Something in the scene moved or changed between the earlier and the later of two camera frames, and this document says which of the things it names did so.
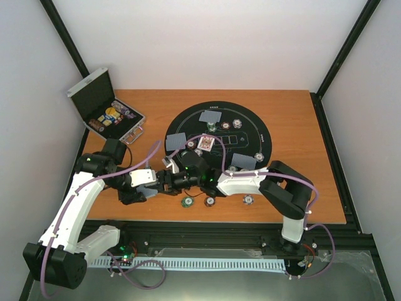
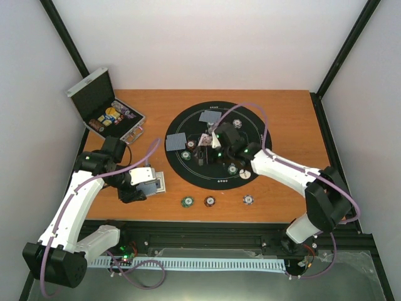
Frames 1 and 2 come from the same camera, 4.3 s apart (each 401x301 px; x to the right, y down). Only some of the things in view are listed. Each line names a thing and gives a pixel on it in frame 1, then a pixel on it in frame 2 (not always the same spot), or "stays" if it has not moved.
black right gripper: x=163 y=175 to x=200 y=155
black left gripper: x=130 y=197 stays
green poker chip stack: x=187 y=202 stays
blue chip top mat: x=237 y=123 stays
